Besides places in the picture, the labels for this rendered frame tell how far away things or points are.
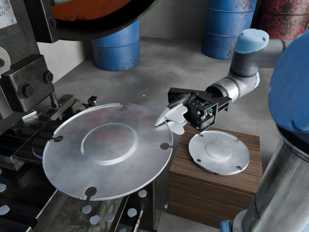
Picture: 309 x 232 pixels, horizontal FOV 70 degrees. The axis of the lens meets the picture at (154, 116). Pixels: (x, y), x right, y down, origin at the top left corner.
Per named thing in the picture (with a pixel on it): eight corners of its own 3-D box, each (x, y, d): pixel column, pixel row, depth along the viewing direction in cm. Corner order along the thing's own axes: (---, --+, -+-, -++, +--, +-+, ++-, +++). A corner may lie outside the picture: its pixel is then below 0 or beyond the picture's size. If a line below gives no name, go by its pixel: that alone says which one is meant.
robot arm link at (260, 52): (278, 27, 59) (265, 64, 67) (235, 26, 60) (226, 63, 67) (289, 40, 53) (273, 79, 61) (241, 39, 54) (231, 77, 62)
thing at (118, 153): (14, 193, 42) (13, 190, 42) (75, 103, 64) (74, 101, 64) (167, 209, 39) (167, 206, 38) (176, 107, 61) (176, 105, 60)
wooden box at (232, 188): (243, 177, 140) (259, 136, 120) (243, 236, 111) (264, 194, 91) (181, 162, 150) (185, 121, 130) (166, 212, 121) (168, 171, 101)
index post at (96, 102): (103, 119, 73) (99, 94, 67) (99, 125, 70) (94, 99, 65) (95, 118, 73) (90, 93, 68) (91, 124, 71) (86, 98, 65)
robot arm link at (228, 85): (218, 74, 65) (215, 97, 70) (207, 79, 63) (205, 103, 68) (240, 84, 60) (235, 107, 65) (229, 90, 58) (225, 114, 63)
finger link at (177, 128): (167, 137, 52) (195, 120, 56) (151, 125, 56) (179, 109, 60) (168, 147, 54) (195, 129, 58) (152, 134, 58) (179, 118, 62)
